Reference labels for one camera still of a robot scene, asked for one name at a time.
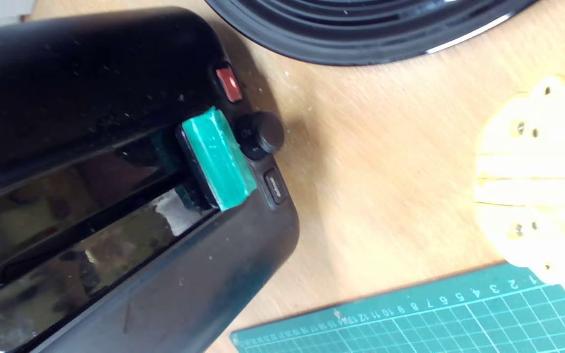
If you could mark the green toaster lever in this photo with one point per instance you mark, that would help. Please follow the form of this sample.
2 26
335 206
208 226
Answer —
216 157

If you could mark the black two-slot toaster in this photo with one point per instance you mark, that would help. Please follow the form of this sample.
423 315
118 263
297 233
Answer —
91 73

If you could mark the green cutting mat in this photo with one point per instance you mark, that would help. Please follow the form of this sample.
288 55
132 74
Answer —
459 318

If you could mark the black plate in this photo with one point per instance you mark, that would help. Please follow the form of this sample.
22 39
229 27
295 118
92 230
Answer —
361 29

